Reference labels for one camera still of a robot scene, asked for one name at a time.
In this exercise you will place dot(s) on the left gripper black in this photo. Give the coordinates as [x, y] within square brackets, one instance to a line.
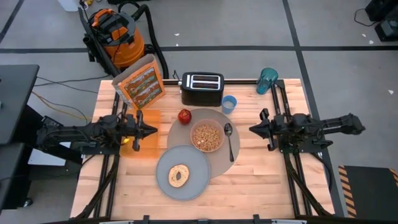
[129, 129]

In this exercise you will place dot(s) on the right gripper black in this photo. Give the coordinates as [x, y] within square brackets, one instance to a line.
[280, 129]

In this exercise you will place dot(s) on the red apple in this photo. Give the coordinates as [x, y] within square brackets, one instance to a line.
[184, 117]

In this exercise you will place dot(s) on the light blue cup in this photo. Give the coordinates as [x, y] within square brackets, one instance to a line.
[229, 104]

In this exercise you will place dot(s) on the orange cereal box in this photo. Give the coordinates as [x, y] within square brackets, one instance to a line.
[143, 87]

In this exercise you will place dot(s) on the pink translucent bowl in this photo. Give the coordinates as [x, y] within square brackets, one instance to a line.
[191, 133]

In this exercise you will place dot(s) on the toasted bagel half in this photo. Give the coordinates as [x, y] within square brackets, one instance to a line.
[174, 179]

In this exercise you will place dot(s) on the grey-blue round plate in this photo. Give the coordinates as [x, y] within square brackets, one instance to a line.
[199, 183]

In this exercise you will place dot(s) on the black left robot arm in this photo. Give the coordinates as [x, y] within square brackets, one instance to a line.
[81, 133]

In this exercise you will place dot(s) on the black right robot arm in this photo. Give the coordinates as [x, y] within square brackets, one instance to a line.
[326, 126]

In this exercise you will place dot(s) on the orange translucent cutting board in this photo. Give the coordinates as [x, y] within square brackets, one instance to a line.
[152, 146]

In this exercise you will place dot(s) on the round grey placemat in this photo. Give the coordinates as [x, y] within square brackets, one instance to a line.
[180, 137]

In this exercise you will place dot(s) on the teal glass tumbler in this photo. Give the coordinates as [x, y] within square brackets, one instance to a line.
[266, 81]

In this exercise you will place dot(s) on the cereal rings heap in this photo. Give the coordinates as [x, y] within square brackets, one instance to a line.
[206, 137]

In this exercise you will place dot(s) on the black two-slot toaster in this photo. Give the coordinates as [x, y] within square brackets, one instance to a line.
[202, 95]

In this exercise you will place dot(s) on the orange black shop vacuum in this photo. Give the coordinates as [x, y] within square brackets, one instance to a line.
[124, 43]

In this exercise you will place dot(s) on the black power brick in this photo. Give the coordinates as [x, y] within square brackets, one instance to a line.
[51, 121]

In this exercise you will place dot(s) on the black vacuum wand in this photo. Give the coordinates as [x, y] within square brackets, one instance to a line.
[99, 43]

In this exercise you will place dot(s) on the white flat panel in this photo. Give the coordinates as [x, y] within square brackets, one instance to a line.
[43, 157]

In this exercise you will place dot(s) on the black yellow-striped floor mat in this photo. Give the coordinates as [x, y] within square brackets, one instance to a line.
[370, 189]

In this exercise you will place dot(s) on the black desk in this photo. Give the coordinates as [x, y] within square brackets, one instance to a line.
[15, 99]

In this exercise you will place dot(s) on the black side table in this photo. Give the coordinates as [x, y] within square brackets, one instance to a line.
[9, 177]

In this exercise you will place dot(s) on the white bucket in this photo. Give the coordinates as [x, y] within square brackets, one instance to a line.
[68, 4]

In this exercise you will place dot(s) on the black equipment case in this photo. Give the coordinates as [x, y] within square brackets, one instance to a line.
[388, 31]
[382, 9]

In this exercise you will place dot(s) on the black aluminium table frame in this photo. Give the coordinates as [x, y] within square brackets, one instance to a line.
[245, 81]

